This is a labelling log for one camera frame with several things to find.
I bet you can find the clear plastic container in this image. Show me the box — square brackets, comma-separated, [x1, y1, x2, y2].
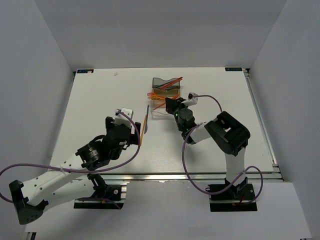
[150, 101, 175, 120]

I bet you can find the left blue corner sticker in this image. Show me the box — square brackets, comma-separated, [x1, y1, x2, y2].
[76, 69, 94, 74]

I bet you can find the blue corner sticker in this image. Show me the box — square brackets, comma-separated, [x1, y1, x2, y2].
[76, 69, 94, 74]
[224, 67, 243, 72]

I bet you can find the blue plastic knife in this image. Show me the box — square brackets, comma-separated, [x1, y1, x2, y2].
[143, 104, 150, 134]

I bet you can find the orange plastic spork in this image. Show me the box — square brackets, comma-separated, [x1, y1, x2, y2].
[149, 94, 180, 101]

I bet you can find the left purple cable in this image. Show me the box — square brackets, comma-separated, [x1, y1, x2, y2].
[0, 111, 142, 205]

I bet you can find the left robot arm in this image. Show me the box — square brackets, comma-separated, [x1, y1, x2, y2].
[9, 108, 141, 225]

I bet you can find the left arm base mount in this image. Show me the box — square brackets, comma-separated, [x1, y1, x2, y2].
[73, 174, 124, 210]

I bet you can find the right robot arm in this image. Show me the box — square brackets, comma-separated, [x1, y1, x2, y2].
[165, 92, 251, 200]

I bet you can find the orange plastic knife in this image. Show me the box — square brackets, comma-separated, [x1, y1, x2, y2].
[140, 116, 145, 146]

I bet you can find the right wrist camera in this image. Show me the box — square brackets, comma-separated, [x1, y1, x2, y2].
[185, 92, 199, 107]

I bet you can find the dark smoked plastic container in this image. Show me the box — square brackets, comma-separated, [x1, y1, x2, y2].
[152, 77, 183, 88]

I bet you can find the right blue corner sticker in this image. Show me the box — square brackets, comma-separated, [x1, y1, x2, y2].
[224, 67, 243, 72]

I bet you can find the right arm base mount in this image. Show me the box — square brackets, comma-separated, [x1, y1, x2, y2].
[209, 183, 258, 213]

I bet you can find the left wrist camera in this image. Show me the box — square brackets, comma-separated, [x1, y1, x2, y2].
[114, 108, 134, 129]

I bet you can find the red plastic fork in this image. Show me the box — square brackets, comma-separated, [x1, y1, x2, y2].
[147, 92, 165, 99]

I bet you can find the orange plastic fork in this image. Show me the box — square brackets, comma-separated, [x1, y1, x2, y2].
[147, 96, 175, 102]

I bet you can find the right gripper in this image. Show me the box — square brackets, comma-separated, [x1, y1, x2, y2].
[166, 97, 190, 132]

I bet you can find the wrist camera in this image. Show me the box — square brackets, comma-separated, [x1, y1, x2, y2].
[114, 108, 134, 129]
[185, 92, 199, 107]

